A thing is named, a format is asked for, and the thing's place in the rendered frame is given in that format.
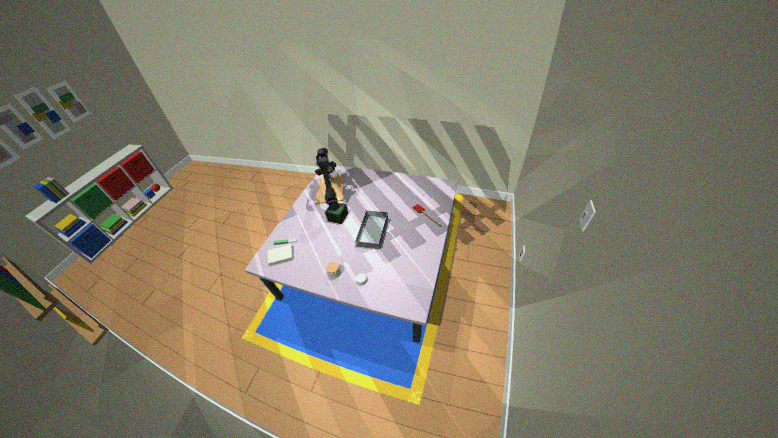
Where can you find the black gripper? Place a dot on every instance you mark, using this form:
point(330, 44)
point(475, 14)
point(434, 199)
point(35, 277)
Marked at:
point(319, 171)

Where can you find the light wooden board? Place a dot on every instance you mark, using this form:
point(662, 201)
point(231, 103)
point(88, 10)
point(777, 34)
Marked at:
point(337, 185)

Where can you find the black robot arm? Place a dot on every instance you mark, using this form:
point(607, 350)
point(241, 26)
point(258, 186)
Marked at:
point(330, 193)

